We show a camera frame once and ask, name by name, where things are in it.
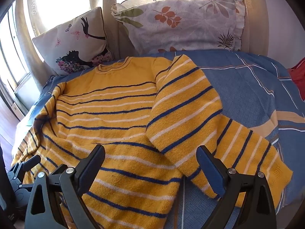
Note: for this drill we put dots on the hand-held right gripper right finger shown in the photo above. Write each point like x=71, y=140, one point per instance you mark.
x=211, y=171

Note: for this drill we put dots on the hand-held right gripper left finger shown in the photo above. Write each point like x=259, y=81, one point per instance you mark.
x=91, y=167

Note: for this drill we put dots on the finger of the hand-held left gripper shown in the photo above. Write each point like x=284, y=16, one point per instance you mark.
x=32, y=161

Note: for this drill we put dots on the yellow striped knit sweater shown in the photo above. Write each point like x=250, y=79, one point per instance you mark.
x=114, y=114

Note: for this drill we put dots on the blue patterned bed sheet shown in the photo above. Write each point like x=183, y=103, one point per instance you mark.
x=238, y=88

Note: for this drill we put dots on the window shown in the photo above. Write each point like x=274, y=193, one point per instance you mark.
x=9, y=52

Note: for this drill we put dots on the butterfly print cushion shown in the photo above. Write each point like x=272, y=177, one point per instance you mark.
x=71, y=43

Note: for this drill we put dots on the red cloth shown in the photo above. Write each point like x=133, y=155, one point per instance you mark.
x=299, y=76

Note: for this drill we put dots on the beige curtain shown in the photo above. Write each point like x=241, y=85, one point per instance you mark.
x=23, y=28

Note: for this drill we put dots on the floral ruffled pillow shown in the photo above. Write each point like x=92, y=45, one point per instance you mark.
x=185, y=23

